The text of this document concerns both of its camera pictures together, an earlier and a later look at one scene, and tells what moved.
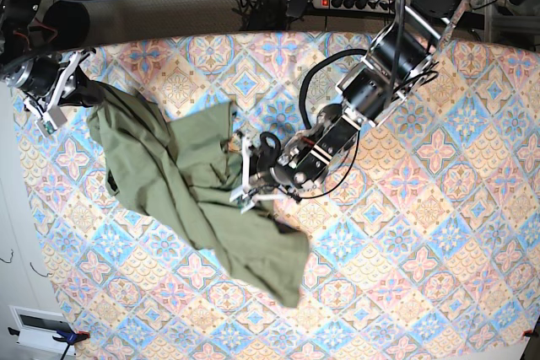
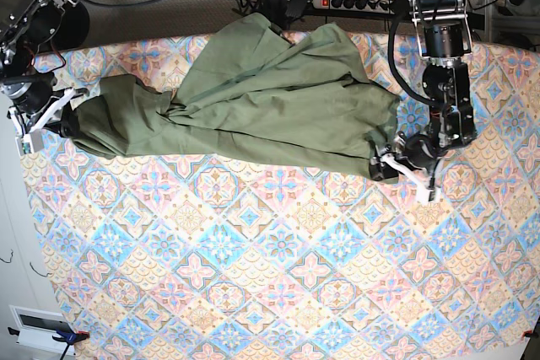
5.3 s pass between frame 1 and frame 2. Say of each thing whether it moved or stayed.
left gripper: moved
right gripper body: moved
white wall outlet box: stayed
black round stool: stayed
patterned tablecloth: stayed
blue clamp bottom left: stayed
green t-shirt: moved
